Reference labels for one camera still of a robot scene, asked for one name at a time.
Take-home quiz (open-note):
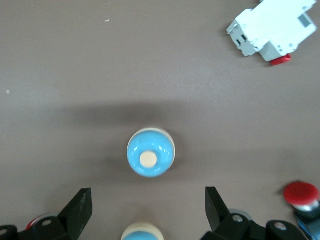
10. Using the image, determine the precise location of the white circuit breaker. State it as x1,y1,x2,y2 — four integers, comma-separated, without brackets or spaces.
226,0,318,66

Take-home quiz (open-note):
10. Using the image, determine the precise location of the red push button blue base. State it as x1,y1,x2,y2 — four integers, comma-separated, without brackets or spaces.
283,181,320,240

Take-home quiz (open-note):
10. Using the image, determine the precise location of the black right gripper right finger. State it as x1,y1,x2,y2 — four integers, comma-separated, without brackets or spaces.
201,186,308,240

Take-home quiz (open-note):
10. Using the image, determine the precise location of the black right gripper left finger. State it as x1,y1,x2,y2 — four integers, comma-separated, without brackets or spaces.
0,188,93,240

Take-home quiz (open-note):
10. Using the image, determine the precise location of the red emergency button orange base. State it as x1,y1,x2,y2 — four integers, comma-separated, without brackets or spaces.
25,216,42,230

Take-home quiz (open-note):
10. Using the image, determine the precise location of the blue call bell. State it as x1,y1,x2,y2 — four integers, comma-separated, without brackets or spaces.
120,221,165,240
126,127,176,179

